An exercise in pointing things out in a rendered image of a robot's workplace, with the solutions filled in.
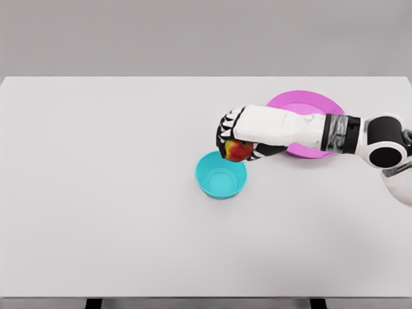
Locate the red yellow apple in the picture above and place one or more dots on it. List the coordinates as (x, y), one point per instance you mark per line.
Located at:
(238, 150)

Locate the blue bowl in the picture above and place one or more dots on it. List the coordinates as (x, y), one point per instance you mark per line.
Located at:
(220, 178)

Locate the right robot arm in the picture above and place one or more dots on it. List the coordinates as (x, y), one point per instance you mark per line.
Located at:
(360, 136)

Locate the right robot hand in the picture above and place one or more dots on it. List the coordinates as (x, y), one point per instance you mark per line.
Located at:
(257, 124)

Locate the pink plate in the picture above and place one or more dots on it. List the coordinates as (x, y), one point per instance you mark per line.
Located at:
(302, 102)

